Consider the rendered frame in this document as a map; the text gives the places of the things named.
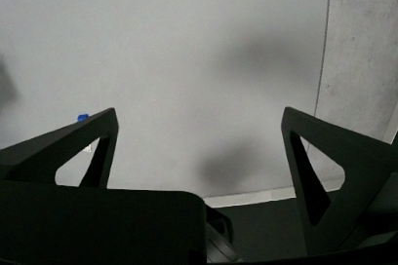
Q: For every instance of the white domino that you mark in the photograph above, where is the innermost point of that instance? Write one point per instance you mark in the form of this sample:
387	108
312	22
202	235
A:
88	148

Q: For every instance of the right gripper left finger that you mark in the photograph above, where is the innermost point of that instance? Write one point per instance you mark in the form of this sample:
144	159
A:
38	159

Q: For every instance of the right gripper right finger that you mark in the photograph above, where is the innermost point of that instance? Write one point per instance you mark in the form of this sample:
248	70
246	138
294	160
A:
370	188

